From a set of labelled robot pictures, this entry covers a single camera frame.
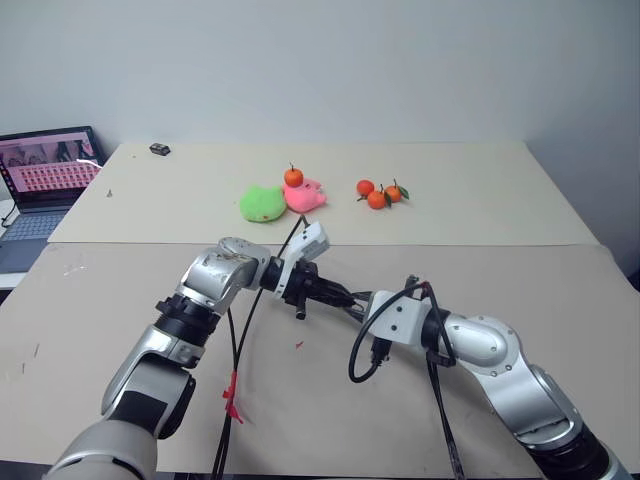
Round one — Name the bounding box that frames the red tape on cable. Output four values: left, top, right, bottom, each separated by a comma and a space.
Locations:
222, 372, 245, 425

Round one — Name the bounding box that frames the pink plush toy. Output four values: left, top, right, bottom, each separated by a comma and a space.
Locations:
282, 178, 329, 215

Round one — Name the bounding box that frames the orange mandarin with leaves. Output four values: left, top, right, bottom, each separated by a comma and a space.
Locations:
383, 178, 411, 204

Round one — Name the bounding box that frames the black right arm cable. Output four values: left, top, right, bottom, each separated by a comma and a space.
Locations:
348, 281, 467, 480

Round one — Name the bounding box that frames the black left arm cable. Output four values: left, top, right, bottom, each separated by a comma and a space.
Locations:
209, 214, 309, 480

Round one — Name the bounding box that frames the green plush toy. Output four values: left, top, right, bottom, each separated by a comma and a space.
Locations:
238, 184, 288, 224

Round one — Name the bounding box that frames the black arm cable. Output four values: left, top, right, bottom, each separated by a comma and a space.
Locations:
348, 281, 467, 480
209, 214, 309, 480

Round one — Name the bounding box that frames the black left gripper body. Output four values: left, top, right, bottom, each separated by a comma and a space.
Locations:
282, 261, 327, 321

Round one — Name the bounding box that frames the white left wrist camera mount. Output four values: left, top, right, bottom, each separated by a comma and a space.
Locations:
277, 221, 332, 296

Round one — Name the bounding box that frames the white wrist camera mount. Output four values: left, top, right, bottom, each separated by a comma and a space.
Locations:
277, 221, 332, 296
367, 273, 434, 347

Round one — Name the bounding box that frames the open laptop computer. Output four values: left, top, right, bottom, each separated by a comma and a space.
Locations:
0, 125, 107, 274

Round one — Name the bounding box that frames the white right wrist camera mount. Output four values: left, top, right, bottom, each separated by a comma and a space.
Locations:
367, 273, 434, 347

